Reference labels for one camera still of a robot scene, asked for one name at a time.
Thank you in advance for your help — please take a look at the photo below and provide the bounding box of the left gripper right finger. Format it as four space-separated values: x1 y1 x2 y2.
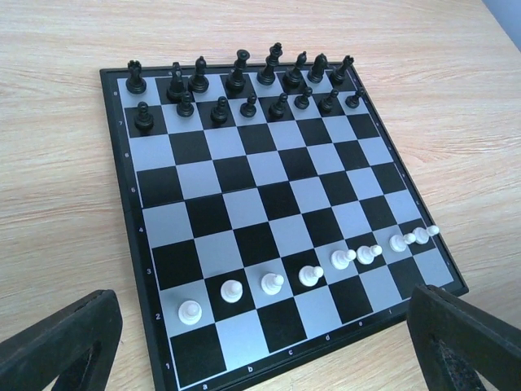
407 285 520 390

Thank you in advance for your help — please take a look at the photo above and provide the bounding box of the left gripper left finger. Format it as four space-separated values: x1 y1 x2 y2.
1 289 122 390

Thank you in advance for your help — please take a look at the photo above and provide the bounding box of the white chess piece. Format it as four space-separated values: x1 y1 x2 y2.
413 225 440 244

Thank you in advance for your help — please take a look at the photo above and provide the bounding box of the white pawn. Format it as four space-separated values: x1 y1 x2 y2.
221 279 243 303
389 233 416 253
331 249 357 270
260 273 285 296
357 244 383 265
177 300 202 326
298 266 324 287

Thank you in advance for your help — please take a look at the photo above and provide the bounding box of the black pawn mid board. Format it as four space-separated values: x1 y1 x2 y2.
269 93 287 119

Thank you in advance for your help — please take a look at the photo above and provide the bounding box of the black and silver chessboard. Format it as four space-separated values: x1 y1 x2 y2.
100 64 468 390

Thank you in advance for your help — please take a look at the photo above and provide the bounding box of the black pawn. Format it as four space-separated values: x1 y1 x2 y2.
294 86 313 110
134 101 154 132
318 89 339 113
210 96 228 124
239 93 257 118
345 87 366 109
176 91 195 118

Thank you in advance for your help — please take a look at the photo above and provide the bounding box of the black rook left corner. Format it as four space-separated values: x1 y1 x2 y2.
125 59 147 94

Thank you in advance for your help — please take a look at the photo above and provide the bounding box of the black rook corner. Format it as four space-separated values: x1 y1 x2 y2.
125 59 147 94
330 55 354 86

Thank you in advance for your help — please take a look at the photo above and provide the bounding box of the black knight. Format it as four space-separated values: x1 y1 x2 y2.
307 53 328 84
167 62 186 103

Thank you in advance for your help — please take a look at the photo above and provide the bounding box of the black rook right corner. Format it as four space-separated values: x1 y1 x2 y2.
330 55 354 86

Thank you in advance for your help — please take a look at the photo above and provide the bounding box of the black bishop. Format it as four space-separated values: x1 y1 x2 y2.
188 55 209 94
282 51 307 88

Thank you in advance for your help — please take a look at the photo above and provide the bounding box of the black queen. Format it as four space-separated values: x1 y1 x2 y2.
225 49 250 92

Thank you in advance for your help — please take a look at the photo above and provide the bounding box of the black king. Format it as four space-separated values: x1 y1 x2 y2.
256 42 282 86

